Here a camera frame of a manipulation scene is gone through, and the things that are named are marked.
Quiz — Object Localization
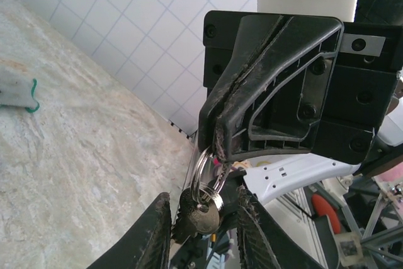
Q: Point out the white green work glove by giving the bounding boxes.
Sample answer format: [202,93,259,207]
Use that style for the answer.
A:
[0,67,41,114]

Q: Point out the aluminium frame bars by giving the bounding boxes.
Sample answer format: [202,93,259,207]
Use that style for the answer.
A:
[346,183,403,269]

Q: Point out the silver keys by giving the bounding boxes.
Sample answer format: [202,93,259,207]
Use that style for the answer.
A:
[178,145,225,244]

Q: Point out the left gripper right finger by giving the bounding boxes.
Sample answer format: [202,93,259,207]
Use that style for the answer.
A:
[236,186,319,269]

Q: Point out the red handled tool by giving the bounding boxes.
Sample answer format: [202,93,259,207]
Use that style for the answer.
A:
[310,193,341,236]

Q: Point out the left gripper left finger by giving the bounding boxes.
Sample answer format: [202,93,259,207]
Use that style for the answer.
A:
[87,191,173,269]

